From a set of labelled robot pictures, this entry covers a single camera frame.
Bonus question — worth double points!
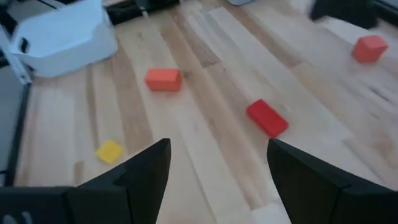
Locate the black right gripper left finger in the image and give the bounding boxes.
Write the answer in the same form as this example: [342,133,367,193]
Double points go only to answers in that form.
[0,138,172,224]

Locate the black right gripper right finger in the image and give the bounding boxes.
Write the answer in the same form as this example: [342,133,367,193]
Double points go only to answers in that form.
[266,138,398,224]

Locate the dark red block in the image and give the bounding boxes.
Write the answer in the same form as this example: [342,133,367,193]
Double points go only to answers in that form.
[246,98,290,139]

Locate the red rectangular block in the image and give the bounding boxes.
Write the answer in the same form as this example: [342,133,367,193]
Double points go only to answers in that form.
[144,67,183,93]
[351,34,389,64]

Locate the small yellow square block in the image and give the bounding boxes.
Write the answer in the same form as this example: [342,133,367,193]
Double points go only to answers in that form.
[95,139,125,165]

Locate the clear plastic bin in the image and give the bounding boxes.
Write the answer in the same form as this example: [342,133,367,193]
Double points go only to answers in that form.
[8,0,119,78]

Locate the black table frame rail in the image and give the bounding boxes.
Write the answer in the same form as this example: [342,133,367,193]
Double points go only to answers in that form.
[104,0,181,26]
[3,81,32,188]

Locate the white metal bracket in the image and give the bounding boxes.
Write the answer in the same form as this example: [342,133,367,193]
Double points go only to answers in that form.
[0,25,32,85]

